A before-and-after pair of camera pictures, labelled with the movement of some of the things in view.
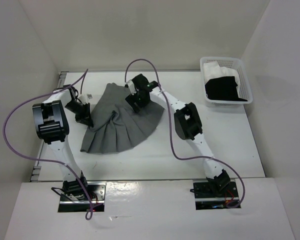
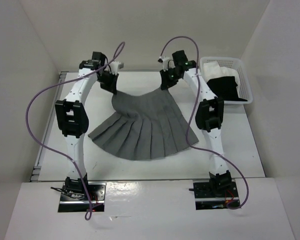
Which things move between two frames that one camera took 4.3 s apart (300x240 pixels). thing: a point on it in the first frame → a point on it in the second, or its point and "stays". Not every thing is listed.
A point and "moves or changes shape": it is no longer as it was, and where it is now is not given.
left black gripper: (86, 117) → (111, 87)
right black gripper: (132, 99) → (165, 83)
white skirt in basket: (212, 70) stays
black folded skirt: (223, 88) stays
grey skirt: (116, 126) moves or changes shape
